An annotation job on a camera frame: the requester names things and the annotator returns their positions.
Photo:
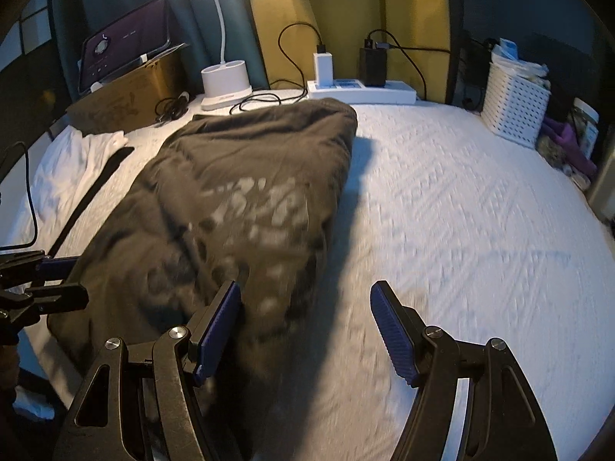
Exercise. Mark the clear plastic bag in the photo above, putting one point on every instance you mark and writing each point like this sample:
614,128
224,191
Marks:
523,67

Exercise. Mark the purple cloth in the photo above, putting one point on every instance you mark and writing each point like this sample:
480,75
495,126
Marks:
571,149

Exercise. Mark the clear jar with white lid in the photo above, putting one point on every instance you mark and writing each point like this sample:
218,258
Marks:
587,125

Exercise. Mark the black charger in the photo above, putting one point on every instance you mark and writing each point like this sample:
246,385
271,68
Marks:
373,67

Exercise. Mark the steel tumbler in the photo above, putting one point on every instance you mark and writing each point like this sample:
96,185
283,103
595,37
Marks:
603,192

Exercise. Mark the white desk lamp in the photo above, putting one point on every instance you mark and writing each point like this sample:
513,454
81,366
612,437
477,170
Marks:
223,81

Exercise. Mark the grey-green fuzzy lump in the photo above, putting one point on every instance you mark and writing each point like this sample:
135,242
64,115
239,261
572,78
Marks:
550,153

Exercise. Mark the white cloth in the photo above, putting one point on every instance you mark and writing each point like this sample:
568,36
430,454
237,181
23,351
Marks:
72,173

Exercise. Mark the white charger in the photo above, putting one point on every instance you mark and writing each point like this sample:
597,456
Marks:
323,67

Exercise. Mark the brown t-shirt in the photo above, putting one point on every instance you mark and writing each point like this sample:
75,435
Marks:
240,192

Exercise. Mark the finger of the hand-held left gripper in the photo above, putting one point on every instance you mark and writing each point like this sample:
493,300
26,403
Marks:
53,296
57,268

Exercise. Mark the white power strip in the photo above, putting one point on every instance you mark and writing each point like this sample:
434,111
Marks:
365,93

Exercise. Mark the white textured table cover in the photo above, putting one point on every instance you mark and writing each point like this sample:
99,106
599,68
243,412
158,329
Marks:
456,230

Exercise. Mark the yellow curtain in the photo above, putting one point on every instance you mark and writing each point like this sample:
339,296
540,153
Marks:
336,5

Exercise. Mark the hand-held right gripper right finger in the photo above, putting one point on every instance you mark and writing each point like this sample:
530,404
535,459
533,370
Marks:
391,333

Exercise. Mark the black tablet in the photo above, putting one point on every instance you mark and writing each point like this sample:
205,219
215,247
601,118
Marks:
125,43

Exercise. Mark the white plastic basket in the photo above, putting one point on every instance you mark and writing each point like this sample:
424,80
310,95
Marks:
516,105

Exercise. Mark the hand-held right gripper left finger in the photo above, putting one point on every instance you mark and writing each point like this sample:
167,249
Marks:
221,331

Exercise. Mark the blue and white tube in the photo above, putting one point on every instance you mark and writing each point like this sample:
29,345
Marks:
507,48

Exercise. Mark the dark glass window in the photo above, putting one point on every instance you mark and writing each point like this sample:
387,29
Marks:
528,0

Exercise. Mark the brown cardboard box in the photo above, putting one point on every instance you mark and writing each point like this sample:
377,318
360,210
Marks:
125,101

